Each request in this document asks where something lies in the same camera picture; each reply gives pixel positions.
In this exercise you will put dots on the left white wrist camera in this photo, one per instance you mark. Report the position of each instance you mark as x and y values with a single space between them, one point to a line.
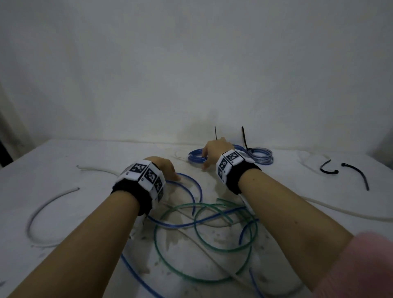
135 227

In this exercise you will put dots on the curled black cable tie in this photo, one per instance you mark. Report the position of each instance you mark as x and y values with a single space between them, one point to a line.
328 172

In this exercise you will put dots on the black metal frame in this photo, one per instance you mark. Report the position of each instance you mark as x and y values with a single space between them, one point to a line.
4 155

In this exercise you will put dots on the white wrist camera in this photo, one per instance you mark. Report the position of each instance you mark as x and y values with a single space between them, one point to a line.
135 227
245 202

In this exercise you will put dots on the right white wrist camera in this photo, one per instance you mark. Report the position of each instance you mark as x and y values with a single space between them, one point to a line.
245 202

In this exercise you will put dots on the person's left forearm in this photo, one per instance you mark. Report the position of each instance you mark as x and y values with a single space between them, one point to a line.
76 245

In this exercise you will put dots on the person's left hand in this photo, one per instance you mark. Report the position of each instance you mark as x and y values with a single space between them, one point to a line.
165 169

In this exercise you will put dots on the long black cable tie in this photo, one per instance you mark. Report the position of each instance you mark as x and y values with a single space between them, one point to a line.
356 169

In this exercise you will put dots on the pink sleeve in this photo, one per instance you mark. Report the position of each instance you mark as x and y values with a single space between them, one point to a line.
359 267

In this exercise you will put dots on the person's right hand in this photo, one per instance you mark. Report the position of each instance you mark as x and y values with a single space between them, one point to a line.
218 147

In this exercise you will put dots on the right black marker wristband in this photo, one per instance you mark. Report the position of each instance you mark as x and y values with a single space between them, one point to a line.
239 178

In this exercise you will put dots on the person's right forearm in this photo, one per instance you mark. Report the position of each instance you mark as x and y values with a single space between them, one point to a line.
291 221

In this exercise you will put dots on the black marker wristband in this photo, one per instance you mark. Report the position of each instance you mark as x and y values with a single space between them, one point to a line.
239 178
129 187

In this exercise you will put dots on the left black marker wristband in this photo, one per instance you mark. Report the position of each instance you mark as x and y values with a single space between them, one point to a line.
129 187

